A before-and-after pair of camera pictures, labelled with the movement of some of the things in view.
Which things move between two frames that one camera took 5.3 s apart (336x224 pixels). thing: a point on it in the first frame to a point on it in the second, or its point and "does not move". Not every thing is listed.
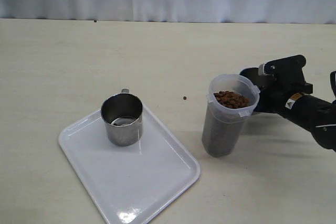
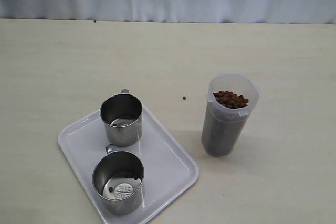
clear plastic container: [231, 98] does not move
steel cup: [252, 73] to [118, 177]
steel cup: [123, 113] does not move
